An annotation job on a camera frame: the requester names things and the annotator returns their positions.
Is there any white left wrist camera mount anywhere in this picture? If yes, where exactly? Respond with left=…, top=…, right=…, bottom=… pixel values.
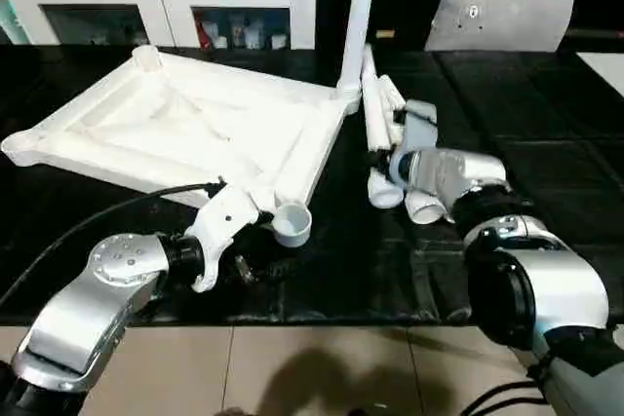
left=185, top=185, right=262, bottom=293

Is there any white padded sheet with fitting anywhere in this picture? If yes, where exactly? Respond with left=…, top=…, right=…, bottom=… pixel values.
left=424, top=0, right=576, bottom=54

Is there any white plastic table top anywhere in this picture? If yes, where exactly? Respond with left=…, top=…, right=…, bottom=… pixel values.
left=0, top=43, right=362, bottom=248

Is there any flat white sheet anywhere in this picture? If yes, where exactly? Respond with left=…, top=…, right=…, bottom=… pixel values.
left=575, top=51, right=624, bottom=97

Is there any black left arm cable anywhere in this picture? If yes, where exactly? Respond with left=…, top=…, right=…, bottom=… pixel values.
left=0, top=180, right=227, bottom=306

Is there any teal glass panel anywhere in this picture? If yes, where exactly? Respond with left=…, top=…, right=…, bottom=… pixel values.
left=0, top=0, right=25, bottom=45

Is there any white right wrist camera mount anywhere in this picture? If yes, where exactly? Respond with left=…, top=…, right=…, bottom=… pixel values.
left=402, top=99, right=440, bottom=156

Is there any white plastic table leg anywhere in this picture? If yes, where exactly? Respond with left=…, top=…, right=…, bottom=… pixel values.
left=378, top=73, right=451, bottom=226
left=388, top=77, right=412, bottom=123
left=336, top=0, right=381, bottom=103
left=361, top=44, right=404, bottom=210

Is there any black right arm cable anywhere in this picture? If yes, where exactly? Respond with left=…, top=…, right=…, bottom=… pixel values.
left=458, top=380, right=549, bottom=416

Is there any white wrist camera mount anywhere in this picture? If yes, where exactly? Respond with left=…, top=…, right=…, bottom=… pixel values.
left=185, top=185, right=262, bottom=293
left=402, top=99, right=440, bottom=156

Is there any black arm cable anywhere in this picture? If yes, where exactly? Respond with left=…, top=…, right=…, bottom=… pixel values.
left=458, top=380, right=549, bottom=416
left=0, top=180, right=227, bottom=306

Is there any black work mat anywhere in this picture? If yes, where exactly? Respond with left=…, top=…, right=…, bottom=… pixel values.
left=0, top=41, right=624, bottom=327

